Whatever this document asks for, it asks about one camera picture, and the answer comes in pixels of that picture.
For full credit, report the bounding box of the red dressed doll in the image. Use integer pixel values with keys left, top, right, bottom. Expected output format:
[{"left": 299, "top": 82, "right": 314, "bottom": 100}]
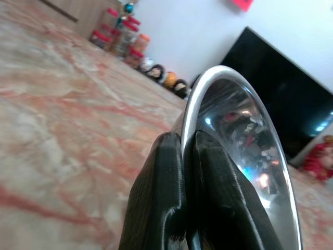
[{"left": 302, "top": 134, "right": 333, "bottom": 182}]

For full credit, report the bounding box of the short jar with red lid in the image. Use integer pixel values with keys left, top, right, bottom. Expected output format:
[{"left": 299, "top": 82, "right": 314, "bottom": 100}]
[{"left": 89, "top": 30, "right": 115, "bottom": 51}]

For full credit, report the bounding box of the black flat screen television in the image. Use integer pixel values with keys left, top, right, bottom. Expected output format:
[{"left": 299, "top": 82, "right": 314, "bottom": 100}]
[{"left": 219, "top": 26, "right": 333, "bottom": 160}]

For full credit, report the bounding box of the orange small figurine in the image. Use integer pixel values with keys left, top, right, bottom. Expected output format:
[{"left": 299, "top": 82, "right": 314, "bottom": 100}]
[{"left": 163, "top": 71, "right": 181, "bottom": 90}]

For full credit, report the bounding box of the dark haired small figurine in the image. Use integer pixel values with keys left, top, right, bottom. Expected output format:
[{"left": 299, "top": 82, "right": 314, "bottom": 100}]
[
  {"left": 173, "top": 79, "right": 188, "bottom": 99},
  {"left": 147, "top": 65, "right": 167, "bottom": 82}
]

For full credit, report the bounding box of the tall clear jar red lid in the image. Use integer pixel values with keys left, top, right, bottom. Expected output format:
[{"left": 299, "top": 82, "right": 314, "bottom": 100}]
[{"left": 100, "top": 7, "right": 120, "bottom": 34}]

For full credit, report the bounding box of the light wooden cabinet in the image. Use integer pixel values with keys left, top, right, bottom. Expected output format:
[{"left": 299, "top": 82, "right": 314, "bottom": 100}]
[{"left": 39, "top": 0, "right": 121, "bottom": 40}]

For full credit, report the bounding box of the wide clear jar red lid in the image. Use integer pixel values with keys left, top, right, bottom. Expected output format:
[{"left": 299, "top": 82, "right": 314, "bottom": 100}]
[{"left": 111, "top": 15, "right": 142, "bottom": 57}]

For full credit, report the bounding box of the red paper wall decoration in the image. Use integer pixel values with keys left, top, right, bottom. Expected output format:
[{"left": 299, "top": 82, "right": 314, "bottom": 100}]
[{"left": 231, "top": 0, "right": 255, "bottom": 13}]

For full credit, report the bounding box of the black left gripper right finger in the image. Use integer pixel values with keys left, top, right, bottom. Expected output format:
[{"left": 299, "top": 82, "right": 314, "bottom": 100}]
[{"left": 187, "top": 130, "right": 284, "bottom": 250}]

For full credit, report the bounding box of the white small figurine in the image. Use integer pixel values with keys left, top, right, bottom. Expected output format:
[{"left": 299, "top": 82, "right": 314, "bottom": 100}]
[{"left": 140, "top": 57, "right": 155, "bottom": 74}]

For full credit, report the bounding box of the orange plastic jar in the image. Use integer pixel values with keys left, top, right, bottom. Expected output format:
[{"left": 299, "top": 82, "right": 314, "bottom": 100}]
[{"left": 134, "top": 33, "right": 151, "bottom": 53}]

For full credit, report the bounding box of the shiny steel bowl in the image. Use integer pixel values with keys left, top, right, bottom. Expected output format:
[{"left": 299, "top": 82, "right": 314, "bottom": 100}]
[{"left": 179, "top": 65, "right": 304, "bottom": 250}]

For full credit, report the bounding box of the small jar with red lid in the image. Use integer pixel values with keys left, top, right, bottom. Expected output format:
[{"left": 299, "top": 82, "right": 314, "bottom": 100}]
[{"left": 124, "top": 48, "right": 144, "bottom": 69}]

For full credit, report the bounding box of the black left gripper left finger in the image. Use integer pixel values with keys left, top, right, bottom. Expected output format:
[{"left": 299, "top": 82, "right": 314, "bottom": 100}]
[{"left": 118, "top": 132, "right": 188, "bottom": 250}]

